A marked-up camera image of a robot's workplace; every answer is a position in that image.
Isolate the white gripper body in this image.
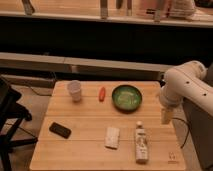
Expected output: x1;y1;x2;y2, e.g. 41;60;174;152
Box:
159;87;181;108

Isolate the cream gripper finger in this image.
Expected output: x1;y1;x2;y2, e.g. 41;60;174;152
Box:
161;108;173;124

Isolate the green ceramic bowl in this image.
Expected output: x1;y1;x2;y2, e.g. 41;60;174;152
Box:
112;85;142;112

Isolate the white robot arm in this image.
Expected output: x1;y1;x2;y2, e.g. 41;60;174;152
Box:
159;61;213;124

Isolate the white squeeze bottle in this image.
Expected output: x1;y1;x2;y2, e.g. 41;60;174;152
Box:
135;121;148;164

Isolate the white sponge block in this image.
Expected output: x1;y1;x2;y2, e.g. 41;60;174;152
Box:
105;127;120;149

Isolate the red chili pepper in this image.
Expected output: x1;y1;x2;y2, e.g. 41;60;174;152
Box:
99;87;106;102

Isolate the white paper cup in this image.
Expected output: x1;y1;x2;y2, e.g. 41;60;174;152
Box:
67;80;82;102

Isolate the black smartphone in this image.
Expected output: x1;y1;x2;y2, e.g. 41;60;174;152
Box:
49;122;71;139

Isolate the black office chair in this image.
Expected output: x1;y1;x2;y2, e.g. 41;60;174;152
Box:
0;76;38;171

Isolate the black cable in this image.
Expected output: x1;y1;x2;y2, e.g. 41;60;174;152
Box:
172;116;191;149

